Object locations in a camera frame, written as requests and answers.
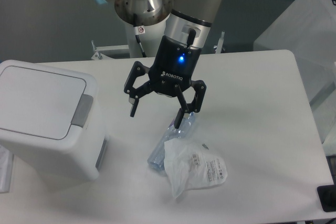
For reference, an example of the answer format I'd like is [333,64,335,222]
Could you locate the white box with lettering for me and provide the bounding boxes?
[253,0,335,100]

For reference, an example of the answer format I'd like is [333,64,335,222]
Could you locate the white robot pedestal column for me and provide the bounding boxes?
[124,18,167,58]

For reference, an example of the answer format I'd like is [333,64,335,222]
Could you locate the white push-lid trash can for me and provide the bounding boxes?
[1,60,108,180]

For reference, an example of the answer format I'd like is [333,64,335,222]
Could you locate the crumpled white plastic bag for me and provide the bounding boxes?
[164,138,228,198]

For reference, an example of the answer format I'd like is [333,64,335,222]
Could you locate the white metal base frame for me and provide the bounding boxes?
[91,31,226,60]

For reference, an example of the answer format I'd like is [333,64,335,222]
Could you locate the black cable on pedestal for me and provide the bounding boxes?
[132,14,147,58]

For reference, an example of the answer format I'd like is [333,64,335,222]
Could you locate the clear plastic water bottle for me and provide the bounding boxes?
[147,112,196,173]

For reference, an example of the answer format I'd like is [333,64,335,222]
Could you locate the black device at table edge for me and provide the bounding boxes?
[317,185,335,212]

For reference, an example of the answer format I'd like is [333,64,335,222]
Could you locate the clear plastic sheet left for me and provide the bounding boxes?
[1,146,14,193]

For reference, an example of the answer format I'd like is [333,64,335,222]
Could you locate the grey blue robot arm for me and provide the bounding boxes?
[96,0,222,128]

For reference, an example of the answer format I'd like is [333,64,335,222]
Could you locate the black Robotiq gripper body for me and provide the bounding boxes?
[149,36,202,97]

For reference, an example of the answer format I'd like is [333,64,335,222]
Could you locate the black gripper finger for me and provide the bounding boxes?
[174,79,206,129]
[123,60,158,118]

